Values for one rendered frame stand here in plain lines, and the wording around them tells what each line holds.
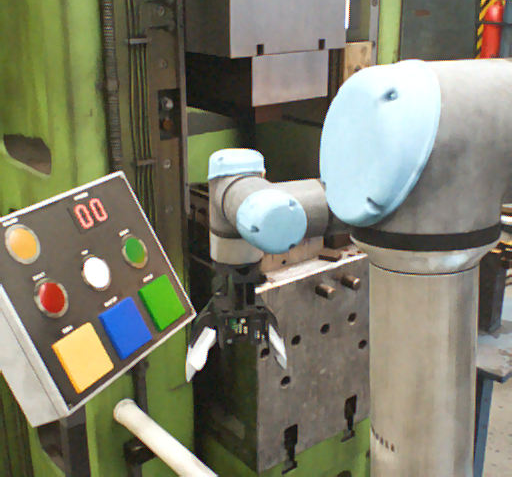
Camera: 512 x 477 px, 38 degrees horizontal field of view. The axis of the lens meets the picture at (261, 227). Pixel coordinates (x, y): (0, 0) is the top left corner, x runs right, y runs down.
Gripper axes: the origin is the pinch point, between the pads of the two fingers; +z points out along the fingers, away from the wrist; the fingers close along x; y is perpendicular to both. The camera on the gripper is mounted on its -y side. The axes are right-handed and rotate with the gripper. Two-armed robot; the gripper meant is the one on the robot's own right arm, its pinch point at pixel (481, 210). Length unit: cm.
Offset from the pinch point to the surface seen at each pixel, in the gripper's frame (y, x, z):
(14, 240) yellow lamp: -6, -72, 25
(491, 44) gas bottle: 35, 634, 433
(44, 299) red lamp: 2, -70, 21
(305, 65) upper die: -22.3, -3.6, 40.6
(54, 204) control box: -8, -63, 31
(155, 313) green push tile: 11, -52, 24
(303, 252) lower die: 18.0, -3.5, 42.1
